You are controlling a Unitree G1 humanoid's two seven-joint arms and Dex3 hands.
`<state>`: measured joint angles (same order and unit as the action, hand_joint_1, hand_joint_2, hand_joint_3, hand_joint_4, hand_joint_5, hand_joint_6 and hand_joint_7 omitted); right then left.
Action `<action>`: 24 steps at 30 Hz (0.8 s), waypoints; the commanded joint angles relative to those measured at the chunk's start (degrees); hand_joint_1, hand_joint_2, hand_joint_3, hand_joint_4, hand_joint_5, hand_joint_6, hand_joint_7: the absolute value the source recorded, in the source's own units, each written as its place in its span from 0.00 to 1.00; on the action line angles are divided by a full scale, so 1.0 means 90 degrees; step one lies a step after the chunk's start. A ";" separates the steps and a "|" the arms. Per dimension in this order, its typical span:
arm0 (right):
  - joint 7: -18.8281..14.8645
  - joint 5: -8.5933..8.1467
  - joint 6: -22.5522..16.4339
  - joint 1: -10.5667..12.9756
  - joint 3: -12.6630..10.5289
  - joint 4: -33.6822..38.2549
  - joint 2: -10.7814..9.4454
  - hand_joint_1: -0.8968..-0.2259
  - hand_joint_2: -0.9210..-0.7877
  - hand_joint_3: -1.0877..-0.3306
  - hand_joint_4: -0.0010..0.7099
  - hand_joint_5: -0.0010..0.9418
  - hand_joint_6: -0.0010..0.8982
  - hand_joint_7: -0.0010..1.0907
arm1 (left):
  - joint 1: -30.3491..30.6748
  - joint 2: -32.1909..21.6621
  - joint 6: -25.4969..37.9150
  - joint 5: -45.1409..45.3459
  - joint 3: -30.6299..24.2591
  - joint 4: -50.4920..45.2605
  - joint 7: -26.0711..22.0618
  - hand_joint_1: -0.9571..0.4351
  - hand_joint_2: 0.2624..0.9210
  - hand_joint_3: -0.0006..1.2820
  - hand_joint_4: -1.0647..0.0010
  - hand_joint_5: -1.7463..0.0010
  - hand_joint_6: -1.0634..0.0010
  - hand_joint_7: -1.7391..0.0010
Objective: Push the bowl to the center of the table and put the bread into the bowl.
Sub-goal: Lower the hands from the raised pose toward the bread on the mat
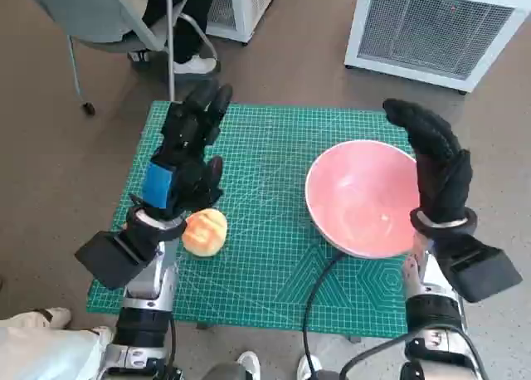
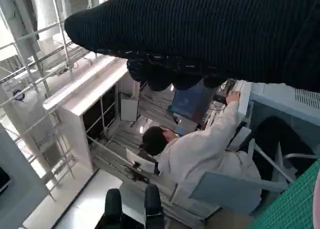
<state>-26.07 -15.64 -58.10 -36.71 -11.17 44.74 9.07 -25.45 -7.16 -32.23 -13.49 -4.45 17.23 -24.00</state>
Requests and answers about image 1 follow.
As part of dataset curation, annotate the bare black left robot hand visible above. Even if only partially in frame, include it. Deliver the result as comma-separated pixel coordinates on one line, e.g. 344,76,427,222
130,80,234,222

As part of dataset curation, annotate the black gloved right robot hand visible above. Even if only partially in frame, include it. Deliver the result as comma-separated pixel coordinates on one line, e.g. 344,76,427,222
382,98,475,224

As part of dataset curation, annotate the round toy bread bun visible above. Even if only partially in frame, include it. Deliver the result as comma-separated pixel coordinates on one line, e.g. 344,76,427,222
181,207,229,257

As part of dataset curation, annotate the pink bowl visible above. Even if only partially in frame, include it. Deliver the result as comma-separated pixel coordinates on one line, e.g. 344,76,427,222
304,139,420,260

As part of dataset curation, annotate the green cutting mat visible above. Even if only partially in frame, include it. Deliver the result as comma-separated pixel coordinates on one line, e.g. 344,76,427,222
85,100,418,340

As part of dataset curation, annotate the person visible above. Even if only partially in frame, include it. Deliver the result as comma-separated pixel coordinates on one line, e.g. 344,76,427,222
126,0,221,76
0,307,115,380

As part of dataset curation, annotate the large white mesh cabinet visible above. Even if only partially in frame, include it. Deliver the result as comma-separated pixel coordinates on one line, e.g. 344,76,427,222
343,0,531,95

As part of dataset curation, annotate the small white mesh cabinet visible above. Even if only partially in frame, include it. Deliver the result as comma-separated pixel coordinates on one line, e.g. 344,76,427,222
205,0,291,45

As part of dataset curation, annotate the grey chair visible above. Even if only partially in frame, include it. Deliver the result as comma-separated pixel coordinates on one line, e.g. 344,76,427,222
18,0,219,116

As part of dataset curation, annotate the white shoe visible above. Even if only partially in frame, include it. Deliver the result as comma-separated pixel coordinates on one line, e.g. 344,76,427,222
235,350,261,380
296,353,323,380

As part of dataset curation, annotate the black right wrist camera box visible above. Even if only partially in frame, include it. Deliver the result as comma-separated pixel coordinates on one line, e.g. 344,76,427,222
435,234,524,303

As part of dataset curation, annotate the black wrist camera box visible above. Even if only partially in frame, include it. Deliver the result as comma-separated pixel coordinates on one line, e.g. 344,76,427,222
435,234,524,303
74,230,163,290

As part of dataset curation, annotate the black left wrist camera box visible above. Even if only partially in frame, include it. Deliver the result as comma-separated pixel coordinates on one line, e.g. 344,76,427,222
74,230,163,290

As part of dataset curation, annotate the black right arm cable loop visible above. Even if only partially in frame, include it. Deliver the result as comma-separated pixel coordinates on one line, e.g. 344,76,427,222
339,329,490,380

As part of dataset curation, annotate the long black cable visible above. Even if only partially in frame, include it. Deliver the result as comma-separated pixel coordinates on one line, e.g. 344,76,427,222
304,253,345,380

